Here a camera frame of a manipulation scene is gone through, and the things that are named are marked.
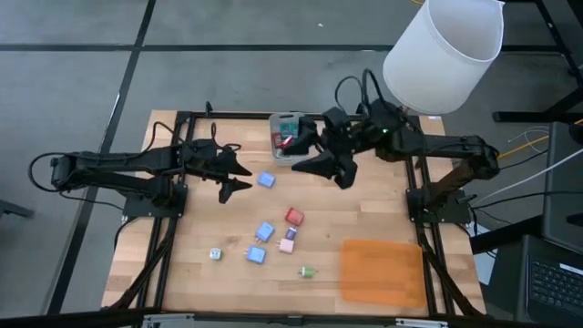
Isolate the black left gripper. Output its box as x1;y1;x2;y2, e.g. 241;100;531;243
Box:
181;138;253;204

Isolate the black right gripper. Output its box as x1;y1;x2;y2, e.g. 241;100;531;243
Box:
282;108;373;190

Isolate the blue multiport charger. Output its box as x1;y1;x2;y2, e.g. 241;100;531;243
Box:
257;170;277;190
242;245;268;265
253;221;276;243

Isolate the white plastic bin with handles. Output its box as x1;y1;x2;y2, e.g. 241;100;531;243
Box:
268;111;311;168

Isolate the red wall charger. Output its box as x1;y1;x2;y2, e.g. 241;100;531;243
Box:
284;207;305;228

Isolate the orange mat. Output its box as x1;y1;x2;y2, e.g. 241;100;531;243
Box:
340;239;428;310

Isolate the table lamp with white shade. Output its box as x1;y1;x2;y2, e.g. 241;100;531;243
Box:
382;0;506;116

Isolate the black laptop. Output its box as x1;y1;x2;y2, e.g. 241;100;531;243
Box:
517;234;583;328

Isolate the black aluminium table frame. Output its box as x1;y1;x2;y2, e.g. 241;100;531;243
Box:
102;100;487;320

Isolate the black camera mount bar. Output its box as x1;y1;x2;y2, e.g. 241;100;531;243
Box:
0;308;583;328

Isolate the yellow cable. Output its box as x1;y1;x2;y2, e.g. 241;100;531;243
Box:
498;118;583;160

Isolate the black desk leg frame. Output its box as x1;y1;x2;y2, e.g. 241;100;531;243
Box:
493;0;583;124

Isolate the white cable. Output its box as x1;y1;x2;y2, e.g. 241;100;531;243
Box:
473;148;583;205

